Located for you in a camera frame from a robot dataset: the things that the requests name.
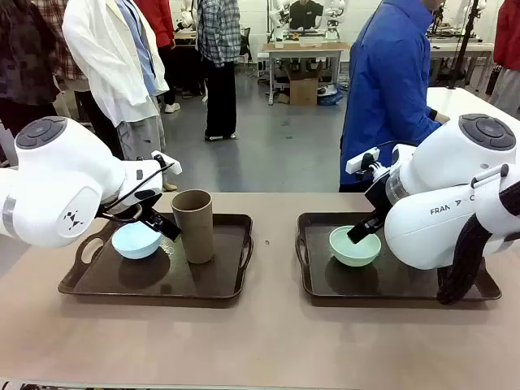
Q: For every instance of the person in red jacket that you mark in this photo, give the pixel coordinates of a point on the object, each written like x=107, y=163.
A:
x=162, y=20

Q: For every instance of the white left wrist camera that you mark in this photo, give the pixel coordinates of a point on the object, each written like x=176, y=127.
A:
x=176, y=169

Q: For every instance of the black tripod stand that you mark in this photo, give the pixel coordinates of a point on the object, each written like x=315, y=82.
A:
x=457, y=77

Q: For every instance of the blue plastic bag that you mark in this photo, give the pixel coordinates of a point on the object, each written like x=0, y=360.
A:
x=331, y=99

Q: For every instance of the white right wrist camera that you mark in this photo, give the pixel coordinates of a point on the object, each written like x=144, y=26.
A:
x=359, y=161

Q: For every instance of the person's right hand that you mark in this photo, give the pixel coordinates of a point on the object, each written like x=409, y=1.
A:
x=443, y=118

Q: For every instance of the dark brown serving tray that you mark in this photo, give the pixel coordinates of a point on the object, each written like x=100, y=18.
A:
x=365, y=284
x=203, y=280

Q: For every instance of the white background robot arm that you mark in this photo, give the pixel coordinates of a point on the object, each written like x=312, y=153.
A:
x=335, y=20
x=278, y=16

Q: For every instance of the light blue bowl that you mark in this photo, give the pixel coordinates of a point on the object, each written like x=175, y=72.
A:
x=134, y=248

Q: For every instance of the white side table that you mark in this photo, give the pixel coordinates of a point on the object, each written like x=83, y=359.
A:
x=455, y=101

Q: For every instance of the right forearm blue sleeve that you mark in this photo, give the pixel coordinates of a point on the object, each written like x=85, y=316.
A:
x=422, y=120

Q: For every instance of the brown topped background workbench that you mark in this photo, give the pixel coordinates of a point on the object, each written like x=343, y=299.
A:
x=304, y=46

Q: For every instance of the tall brown cup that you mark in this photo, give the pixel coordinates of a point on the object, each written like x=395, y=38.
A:
x=197, y=235

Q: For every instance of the person in red top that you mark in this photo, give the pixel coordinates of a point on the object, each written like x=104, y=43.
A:
x=508, y=36

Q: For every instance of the person in black shirt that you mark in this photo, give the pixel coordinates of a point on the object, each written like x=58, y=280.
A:
x=306, y=14

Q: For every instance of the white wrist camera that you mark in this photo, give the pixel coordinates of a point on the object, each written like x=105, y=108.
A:
x=359, y=161
x=176, y=169

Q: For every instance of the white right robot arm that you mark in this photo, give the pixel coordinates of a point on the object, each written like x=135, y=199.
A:
x=426, y=235

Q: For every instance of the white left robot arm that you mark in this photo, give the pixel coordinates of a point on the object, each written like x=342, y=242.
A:
x=61, y=183

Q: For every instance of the person in white coat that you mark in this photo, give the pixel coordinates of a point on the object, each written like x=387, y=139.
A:
x=105, y=61

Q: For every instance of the cardboard box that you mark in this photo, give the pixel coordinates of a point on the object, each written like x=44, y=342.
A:
x=302, y=91

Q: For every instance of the person in blue plaid shirt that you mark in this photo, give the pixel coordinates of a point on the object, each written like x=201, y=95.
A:
x=219, y=32

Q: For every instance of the person in blue jacket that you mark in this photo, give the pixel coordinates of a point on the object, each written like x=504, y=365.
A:
x=386, y=81

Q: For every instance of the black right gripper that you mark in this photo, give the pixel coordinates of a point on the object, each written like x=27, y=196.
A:
x=378, y=199

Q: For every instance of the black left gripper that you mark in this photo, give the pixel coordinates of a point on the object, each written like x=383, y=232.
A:
x=148, y=199

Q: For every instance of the light green bowl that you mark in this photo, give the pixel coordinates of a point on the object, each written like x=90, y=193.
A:
x=353, y=258

